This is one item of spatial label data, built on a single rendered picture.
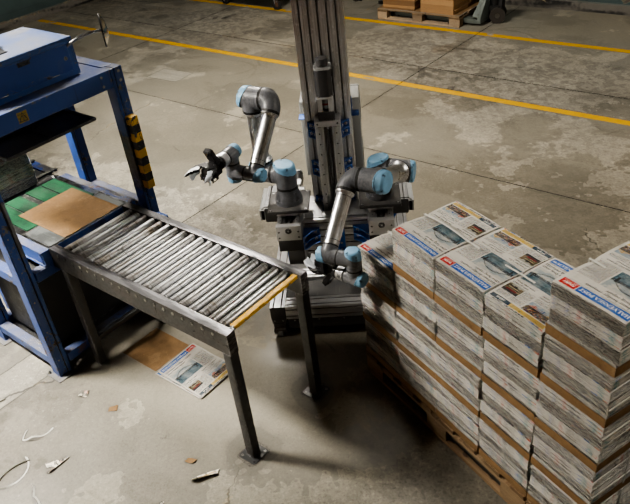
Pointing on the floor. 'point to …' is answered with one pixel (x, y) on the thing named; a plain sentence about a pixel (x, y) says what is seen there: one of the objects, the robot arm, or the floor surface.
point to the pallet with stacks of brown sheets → (429, 10)
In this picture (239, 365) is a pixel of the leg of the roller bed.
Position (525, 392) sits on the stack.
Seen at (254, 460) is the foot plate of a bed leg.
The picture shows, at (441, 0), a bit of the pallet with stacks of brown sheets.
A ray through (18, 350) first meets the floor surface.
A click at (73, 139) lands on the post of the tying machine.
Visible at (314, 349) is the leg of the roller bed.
